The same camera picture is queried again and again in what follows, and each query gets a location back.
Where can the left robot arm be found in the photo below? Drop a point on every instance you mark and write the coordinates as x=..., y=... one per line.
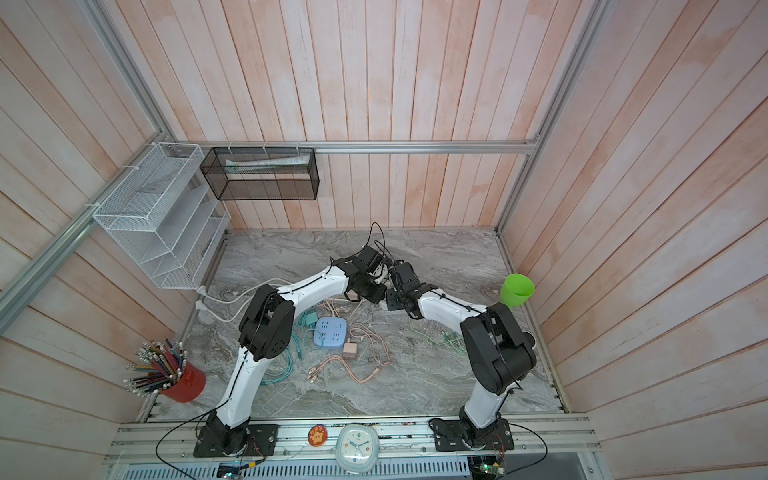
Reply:
x=265, y=331

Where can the black mesh basket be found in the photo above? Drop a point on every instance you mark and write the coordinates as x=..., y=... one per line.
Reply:
x=262, y=173

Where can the pink usb charger plug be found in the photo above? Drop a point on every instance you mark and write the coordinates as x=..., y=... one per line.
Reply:
x=350, y=350

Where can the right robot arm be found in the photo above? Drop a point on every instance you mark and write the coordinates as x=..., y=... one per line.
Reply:
x=499, y=352

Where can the green plastic goblet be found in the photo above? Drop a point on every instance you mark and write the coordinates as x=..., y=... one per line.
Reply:
x=516, y=290

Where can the red pencil cup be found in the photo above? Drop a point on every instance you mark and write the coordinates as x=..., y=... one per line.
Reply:
x=163, y=368

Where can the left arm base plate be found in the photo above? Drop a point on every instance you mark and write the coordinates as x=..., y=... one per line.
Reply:
x=252, y=440

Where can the white alarm clock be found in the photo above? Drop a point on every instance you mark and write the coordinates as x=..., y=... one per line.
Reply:
x=357, y=448

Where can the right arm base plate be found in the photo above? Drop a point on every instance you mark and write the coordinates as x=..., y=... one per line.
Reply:
x=462, y=435

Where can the red round sticker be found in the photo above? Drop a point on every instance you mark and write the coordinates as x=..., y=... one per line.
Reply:
x=317, y=435

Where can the white wire mesh shelf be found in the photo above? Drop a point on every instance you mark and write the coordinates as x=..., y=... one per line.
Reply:
x=170, y=227

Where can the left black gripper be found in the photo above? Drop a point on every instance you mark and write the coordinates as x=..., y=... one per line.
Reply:
x=378, y=296

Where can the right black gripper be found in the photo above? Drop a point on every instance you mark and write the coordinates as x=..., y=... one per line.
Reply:
x=391, y=304

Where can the blue power strip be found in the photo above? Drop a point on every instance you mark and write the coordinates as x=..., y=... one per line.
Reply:
x=330, y=332

